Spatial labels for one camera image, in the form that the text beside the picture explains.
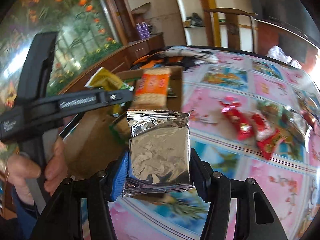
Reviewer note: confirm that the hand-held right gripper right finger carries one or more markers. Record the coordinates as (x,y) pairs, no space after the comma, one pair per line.
(201,177)

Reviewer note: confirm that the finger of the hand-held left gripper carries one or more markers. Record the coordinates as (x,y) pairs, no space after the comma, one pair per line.
(117,96)

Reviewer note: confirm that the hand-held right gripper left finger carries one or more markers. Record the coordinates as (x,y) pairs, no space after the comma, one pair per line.
(122,170)

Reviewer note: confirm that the yellow-green snack packet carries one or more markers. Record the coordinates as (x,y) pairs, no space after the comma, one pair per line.
(107,78)

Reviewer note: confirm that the large green snack packet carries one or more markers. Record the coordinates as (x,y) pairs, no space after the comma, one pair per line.
(117,130)

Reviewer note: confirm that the orange cracker pack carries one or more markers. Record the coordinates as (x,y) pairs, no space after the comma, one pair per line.
(152,85)

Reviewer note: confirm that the silver foil snack packet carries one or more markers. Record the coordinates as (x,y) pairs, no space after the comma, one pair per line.
(160,155)

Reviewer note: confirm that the cardboard box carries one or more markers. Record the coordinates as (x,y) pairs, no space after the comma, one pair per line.
(87,140)

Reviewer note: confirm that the dark red snack packet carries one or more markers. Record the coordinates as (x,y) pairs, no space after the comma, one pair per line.
(271,145)

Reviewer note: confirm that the red and white snack packet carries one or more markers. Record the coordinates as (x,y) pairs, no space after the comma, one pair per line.
(261,127)

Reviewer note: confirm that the person's left forearm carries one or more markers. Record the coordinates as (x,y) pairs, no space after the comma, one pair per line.
(22,217)

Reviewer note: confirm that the person's left hand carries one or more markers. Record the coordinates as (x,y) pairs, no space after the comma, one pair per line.
(22,170)

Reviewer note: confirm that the green pea snack packet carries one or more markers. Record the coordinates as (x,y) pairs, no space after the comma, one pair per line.
(126,87)

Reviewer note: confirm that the printed plastic tablecloth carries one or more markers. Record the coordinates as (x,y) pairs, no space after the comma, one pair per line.
(225,155)

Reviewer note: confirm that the orange and black cloth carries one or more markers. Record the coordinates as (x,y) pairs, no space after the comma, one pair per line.
(175,60)

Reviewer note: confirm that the purple spray can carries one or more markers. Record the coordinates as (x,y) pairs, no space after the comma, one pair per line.
(138,31)
(145,30)

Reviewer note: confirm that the white patterned cloth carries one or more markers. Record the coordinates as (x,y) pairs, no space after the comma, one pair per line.
(197,55)

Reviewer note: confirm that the brown folded cloth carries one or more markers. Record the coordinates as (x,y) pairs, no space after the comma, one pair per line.
(142,7)

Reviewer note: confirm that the dark clutter on shelf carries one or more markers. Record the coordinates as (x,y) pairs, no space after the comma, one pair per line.
(193,20)

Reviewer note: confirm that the wooden chair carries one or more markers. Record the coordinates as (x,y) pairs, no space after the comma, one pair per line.
(233,30)

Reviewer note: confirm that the white plastic bag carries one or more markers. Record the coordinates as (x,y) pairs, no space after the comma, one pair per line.
(277,53)

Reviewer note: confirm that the black television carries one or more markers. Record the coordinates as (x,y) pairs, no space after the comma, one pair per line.
(280,2)

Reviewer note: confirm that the white wall shelf unit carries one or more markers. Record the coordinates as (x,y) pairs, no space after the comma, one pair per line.
(192,2)

